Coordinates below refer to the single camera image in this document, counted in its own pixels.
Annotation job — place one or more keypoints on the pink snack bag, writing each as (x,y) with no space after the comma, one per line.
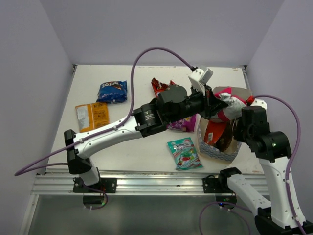
(233,109)

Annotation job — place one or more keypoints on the orange yellow snack packet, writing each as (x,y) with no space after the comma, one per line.
(92,116)

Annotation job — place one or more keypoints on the red torn chip bag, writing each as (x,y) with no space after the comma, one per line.
(159,87)

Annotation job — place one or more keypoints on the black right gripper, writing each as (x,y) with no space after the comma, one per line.
(236,132)

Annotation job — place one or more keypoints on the blue checkered paper bag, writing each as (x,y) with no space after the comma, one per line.
(211,150)

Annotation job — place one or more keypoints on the purple grape candy bag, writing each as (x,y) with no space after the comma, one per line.
(186,125)

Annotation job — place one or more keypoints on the blue Doritos chip bag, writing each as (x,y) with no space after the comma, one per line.
(113,92)

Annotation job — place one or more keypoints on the teal Fox's candy bag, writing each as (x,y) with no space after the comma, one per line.
(184,154)

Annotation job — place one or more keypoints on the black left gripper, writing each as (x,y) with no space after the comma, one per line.
(211,104)

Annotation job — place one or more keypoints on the orange cream cassava chips bag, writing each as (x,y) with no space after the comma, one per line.
(213,132)

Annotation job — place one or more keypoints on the aluminium table frame rail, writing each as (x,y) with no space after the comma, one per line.
(145,166)

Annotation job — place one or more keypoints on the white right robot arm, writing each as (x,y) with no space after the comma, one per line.
(281,214)

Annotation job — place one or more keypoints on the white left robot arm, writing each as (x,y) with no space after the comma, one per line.
(151,118)

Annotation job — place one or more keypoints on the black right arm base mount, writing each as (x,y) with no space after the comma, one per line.
(212,184)

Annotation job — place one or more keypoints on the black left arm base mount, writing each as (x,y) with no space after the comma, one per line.
(107,185)

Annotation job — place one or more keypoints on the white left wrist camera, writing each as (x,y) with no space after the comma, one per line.
(199,78)

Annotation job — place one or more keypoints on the brown sea salt chip bag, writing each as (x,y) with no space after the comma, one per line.
(225,139)

